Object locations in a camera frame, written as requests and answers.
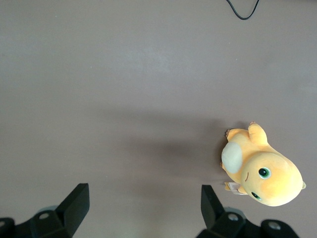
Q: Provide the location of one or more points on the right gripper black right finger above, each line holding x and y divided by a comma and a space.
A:
213, 218

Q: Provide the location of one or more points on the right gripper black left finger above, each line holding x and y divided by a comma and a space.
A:
71, 210

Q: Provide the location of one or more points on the orange plush toy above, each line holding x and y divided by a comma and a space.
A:
272, 173

